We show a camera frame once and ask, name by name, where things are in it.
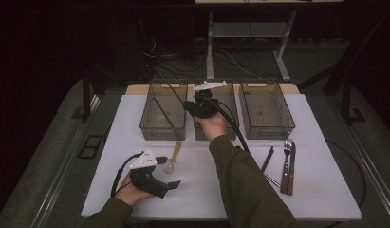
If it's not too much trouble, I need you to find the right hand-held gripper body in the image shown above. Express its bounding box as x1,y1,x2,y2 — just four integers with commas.
190,80,228,120

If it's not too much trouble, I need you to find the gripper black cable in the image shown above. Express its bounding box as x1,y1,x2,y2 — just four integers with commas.
200,95,251,154
110,151,144,198

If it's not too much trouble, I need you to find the white metal desk frame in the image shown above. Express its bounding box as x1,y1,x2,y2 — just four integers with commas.
195,0,344,83

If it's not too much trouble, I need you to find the person's right hand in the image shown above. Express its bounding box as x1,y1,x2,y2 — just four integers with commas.
193,112,230,142

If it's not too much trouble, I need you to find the black metal stand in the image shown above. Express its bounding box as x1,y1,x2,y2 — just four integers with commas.
82,67,92,124
296,12,367,125

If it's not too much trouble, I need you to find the black floor socket frame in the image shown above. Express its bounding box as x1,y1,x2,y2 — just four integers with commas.
77,135,104,160

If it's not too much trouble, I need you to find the smoky translucent plastic bin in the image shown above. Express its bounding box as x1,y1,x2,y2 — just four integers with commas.
239,79,296,141
193,80,240,142
139,80,189,142

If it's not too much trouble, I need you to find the tangle of floor cables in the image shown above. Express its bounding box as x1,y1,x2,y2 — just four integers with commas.
139,34,263,80

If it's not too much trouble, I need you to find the person's left hand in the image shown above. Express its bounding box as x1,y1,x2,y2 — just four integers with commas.
115,173,156,207

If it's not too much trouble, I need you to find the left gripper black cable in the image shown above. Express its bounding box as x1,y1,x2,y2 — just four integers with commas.
110,151,144,198

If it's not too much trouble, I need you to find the clear plastic spoon tan handle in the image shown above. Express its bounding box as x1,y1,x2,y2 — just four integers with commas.
163,141,183,175

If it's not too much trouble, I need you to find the thin black cable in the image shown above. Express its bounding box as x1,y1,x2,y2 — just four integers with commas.
325,139,367,210

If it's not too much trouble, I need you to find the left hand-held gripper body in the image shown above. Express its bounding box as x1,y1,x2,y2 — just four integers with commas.
129,148,169,200

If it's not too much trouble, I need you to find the fork with wooden handle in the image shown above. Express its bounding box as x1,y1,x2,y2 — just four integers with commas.
280,138,294,194

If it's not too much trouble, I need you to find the aluminium rail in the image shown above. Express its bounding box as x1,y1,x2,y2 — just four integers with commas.
336,104,390,222
34,94,102,228

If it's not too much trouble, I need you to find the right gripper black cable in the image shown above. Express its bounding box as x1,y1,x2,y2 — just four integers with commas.
200,95,251,154

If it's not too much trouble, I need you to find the knife with wooden handle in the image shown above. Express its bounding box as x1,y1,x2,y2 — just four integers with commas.
287,141,297,197

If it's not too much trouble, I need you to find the black chopstick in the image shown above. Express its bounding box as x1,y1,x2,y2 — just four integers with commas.
260,145,275,174

